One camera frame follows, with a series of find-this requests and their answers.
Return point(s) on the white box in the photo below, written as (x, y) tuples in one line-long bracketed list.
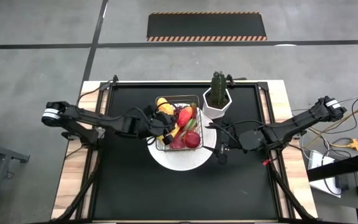
[(317, 161)]

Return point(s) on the white hexagonal plant pot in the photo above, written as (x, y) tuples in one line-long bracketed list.
[(211, 112)]

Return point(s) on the black hazard-striped floor mat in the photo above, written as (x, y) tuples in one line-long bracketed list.
[(207, 26)]

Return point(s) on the yellow orange mango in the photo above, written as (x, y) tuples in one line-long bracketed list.
[(165, 108)]

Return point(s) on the small red tag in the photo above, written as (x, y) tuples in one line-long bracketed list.
[(266, 162)]

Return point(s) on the yellow power plug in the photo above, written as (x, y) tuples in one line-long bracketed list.
[(354, 144)]

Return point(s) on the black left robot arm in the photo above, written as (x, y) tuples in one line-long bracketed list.
[(98, 118)]

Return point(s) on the black table mat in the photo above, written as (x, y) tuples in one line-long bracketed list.
[(166, 205)]

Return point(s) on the red chili pepper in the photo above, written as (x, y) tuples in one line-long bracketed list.
[(194, 110)]

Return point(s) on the purple grape bunch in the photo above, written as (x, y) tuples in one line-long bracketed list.
[(176, 112)]

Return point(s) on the white round plate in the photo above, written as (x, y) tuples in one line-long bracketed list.
[(182, 161)]

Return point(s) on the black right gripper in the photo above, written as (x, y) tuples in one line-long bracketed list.
[(230, 140)]

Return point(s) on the black power adapter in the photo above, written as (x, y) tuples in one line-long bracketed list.
[(342, 182)]

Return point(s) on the red apple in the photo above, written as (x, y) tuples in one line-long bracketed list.
[(192, 139)]

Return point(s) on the black side table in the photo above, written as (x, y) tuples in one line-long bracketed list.
[(337, 168)]

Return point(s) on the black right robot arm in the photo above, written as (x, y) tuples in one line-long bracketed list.
[(291, 124)]

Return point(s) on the green cactus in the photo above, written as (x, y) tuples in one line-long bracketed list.
[(218, 88)]

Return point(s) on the red orange mango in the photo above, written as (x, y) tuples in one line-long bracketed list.
[(185, 115)]

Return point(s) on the yellow banana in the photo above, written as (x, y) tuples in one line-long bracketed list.
[(175, 130)]

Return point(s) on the pink dragon fruit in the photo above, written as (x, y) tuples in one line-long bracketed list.
[(178, 143)]

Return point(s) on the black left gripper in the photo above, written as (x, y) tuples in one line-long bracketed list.
[(157, 123)]

